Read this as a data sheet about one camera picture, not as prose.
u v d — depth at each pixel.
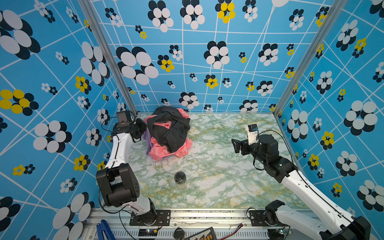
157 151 0.87
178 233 0.62
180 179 0.76
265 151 0.56
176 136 0.90
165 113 1.03
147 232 0.72
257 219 0.72
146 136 0.91
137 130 0.73
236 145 0.67
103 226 0.69
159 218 0.73
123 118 0.65
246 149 0.66
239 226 0.71
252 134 0.64
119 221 0.71
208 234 0.68
